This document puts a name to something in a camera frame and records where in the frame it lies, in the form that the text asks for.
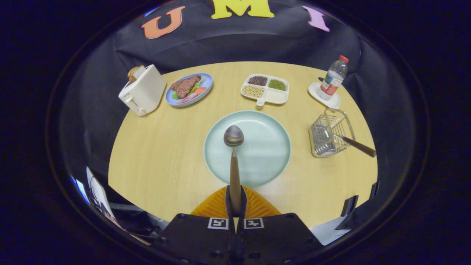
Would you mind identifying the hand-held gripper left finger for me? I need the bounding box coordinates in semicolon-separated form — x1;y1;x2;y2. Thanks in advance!
152;185;236;265

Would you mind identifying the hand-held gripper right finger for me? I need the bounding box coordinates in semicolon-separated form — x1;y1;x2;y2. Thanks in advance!
235;185;326;265

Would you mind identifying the wooden handled metal spoon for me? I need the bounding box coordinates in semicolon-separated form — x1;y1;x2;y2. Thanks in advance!
223;125;245;216

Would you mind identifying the wooden handled metal fork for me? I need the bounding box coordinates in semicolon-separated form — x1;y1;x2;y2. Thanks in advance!
324;129;377;158

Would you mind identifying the pale green round plate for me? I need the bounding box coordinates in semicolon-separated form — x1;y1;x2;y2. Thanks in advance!
203;110;292;188

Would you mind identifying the white divided tray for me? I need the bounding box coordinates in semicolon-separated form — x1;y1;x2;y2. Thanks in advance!
241;74;290;107

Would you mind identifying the yellow soybeans portion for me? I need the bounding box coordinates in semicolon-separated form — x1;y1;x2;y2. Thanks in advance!
242;85;265;98

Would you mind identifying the pink ham slice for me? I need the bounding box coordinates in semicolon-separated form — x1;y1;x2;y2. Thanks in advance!
177;92;198;104

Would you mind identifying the blue oval plate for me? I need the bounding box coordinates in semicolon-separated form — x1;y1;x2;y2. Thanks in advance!
165;73;213;107

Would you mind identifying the green lettuce leaf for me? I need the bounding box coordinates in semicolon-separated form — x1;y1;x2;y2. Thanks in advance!
171;78;207;100

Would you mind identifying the brown steak piece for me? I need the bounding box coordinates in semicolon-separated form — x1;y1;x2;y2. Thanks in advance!
170;75;202;99

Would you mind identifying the white paper sheet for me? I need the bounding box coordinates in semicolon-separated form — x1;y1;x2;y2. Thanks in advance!
86;166;115;221

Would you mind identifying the white square coaster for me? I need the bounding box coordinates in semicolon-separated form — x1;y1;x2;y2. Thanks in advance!
308;82;341;109

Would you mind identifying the cream white toaster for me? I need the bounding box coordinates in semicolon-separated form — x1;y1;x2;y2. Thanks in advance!
118;64;167;117

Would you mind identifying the clear plastic bottle red cap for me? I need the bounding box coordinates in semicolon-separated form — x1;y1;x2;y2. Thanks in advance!
317;55;349;101

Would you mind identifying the toasted bread slice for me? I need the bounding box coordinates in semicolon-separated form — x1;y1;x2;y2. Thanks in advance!
127;66;147;83

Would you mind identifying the metal wire basket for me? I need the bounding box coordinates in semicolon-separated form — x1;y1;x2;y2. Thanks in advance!
309;107;356;158

